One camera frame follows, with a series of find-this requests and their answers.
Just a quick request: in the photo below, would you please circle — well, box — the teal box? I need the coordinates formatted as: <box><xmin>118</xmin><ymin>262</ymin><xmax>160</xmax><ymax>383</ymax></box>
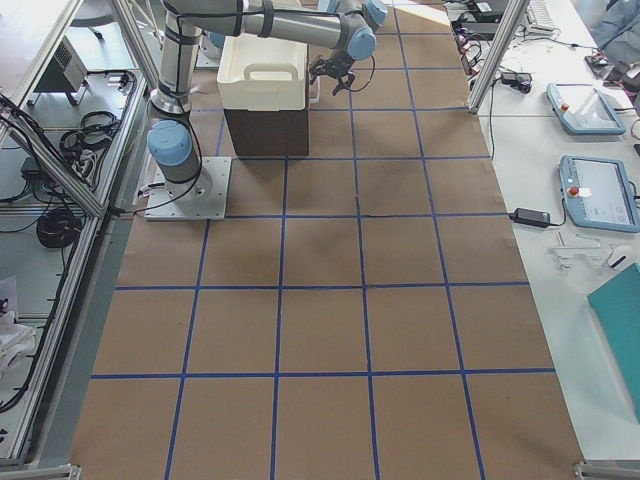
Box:
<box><xmin>588</xmin><ymin>263</ymin><xmax>639</xmax><ymax>403</ymax></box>

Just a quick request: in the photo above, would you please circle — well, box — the brown wooden drawer cabinet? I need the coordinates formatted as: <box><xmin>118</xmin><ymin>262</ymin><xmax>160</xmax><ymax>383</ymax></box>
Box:
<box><xmin>224</xmin><ymin>109</ymin><xmax>310</xmax><ymax>157</ymax></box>

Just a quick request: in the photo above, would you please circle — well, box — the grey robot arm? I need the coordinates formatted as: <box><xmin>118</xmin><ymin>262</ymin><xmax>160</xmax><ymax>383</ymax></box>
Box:
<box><xmin>147</xmin><ymin>1</ymin><xmax>388</xmax><ymax>201</ymax></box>

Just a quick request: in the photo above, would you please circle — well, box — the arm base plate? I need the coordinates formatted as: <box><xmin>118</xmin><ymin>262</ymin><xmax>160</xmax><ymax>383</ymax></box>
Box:
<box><xmin>143</xmin><ymin>156</ymin><xmax>232</xmax><ymax>221</ymax></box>

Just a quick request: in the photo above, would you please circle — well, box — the wooden drawer with white handle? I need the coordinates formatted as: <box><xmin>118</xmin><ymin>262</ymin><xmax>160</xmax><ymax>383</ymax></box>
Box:
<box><xmin>307</xmin><ymin>79</ymin><xmax>321</xmax><ymax>105</ymax></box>

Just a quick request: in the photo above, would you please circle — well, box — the white plastic tray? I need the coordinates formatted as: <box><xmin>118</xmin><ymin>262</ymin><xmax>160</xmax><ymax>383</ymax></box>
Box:
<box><xmin>217</xmin><ymin>34</ymin><xmax>308</xmax><ymax>111</ymax></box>

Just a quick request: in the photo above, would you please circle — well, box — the blue teach pendant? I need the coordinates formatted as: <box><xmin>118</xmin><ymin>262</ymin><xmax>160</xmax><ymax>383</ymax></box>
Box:
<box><xmin>558</xmin><ymin>155</ymin><xmax>639</xmax><ymax>233</ymax></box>
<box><xmin>546</xmin><ymin>83</ymin><xmax>626</xmax><ymax>135</ymax></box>

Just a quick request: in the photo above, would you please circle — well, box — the black power adapter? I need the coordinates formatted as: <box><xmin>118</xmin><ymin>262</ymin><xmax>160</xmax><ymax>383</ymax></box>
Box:
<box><xmin>508</xmin><ymin>208</ymin><xmax>551</xmax><ymax>228</ymax></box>

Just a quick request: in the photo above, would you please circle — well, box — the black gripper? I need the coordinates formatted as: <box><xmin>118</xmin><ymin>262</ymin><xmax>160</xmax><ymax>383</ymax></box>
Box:
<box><xmin>309</xmin><ymin>52</ymin><xmax>356</xmax><ymax>103</ymax></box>

